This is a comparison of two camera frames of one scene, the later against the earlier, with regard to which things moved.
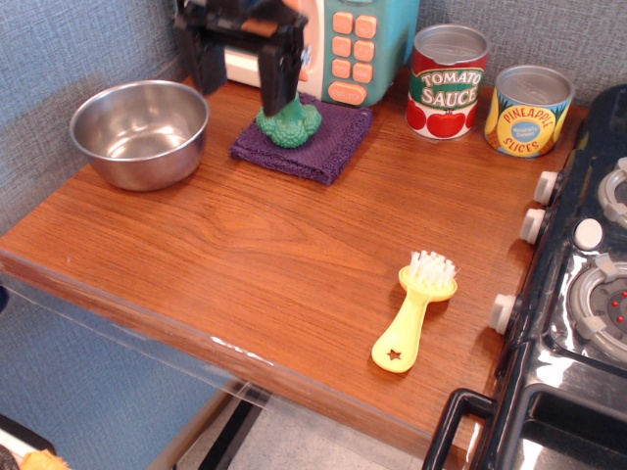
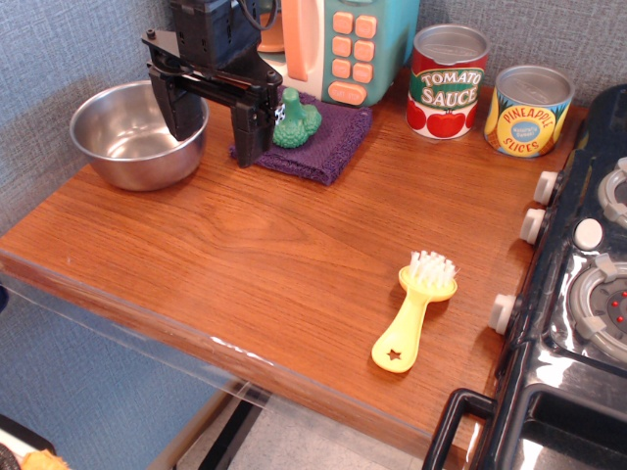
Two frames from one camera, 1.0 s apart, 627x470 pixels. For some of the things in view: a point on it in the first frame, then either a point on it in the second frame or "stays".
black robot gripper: x=212 y=25 to x=215 y=50
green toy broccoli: x=292 y=126 stays
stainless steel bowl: x=143 y=135 stays
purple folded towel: x=341 y=130 stays
